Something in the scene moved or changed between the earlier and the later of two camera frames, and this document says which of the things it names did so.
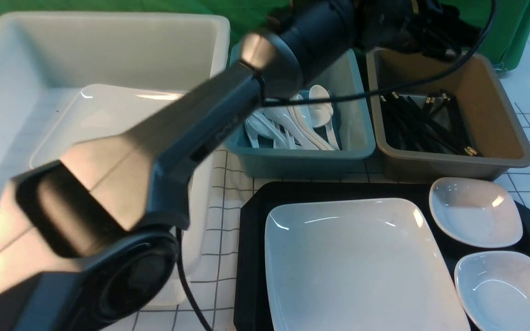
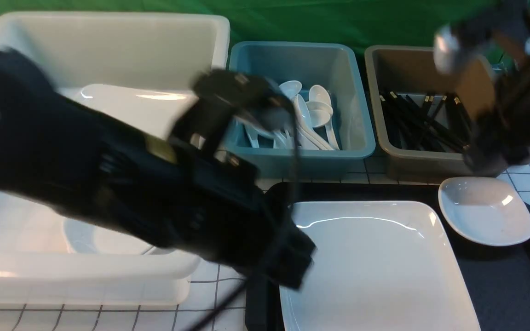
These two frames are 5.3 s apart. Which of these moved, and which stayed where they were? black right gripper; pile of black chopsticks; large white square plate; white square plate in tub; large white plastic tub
Moved: black right gripper
Stayed: large white plastic tub; pile of black chopsticks; white square plate in tub; large white square plate
